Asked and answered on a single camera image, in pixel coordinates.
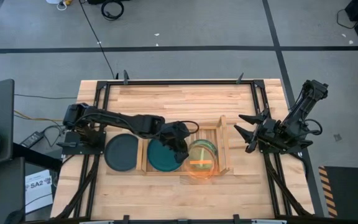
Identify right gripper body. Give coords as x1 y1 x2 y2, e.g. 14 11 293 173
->
254 117 281 147

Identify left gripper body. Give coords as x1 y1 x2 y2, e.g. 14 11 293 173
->
159 121 191 147

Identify teal plate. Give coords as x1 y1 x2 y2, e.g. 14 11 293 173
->
147 138 185 172

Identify orange transparent plate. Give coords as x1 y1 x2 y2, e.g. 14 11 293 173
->
183 146 220 180

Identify green transparent plate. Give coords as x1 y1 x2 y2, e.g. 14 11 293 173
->
188 139 219 170

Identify dark grey plate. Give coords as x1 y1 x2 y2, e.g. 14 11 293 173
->
104 133 139 172

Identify wooden slatted shelf rack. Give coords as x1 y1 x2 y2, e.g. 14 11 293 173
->
137 114 231 177

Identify black mat hazard stripes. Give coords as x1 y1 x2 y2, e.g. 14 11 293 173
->
318 166 358 218

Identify black power adapter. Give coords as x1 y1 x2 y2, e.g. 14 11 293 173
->
20 131 45 149

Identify white SA2 paper sheet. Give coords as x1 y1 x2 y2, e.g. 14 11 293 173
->
25 169 54 214

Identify black side table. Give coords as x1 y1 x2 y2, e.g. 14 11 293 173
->
0 157 26 224

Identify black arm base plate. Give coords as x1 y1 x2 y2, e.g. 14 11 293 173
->
57 130 107 156
257 136 313 154

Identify black aluminium table frame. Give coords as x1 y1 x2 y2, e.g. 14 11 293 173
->
51 79 315 224

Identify black sleeved cable bundle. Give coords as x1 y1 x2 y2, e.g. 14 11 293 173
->
264 152 310 217
56 154 101 220

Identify coiled black cable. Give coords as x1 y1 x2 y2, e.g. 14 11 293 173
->
100 0 125 21

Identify yellow cable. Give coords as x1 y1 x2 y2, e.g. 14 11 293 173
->
13 110 73 123

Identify grey cable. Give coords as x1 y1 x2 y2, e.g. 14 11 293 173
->
14 94 78 100

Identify thin black floor cable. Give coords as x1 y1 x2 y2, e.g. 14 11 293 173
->
78 0 117 80

